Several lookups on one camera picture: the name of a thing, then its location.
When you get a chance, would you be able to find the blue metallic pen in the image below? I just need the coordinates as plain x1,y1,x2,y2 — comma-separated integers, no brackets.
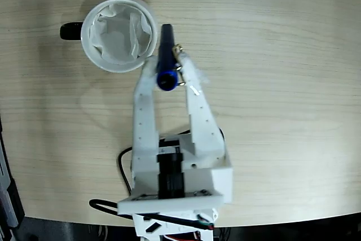
156,23,186,92

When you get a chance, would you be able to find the white mug with black handle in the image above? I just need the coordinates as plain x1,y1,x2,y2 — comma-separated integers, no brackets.
59,0,158,73

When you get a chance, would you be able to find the black camera cable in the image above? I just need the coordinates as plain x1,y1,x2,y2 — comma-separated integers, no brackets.
89,128,226,230

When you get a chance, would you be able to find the crumpled white paper tissue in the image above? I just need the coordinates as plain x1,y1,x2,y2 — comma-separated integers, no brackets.
89,5,153,65

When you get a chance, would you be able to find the black camera on white mount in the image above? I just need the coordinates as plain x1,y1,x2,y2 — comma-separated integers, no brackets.
117,152,234,215

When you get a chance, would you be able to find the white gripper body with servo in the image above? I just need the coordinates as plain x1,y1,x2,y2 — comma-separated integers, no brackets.
131,134,232,197

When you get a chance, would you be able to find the grey metal bracket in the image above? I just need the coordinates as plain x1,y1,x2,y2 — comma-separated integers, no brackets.
0,139,19,229

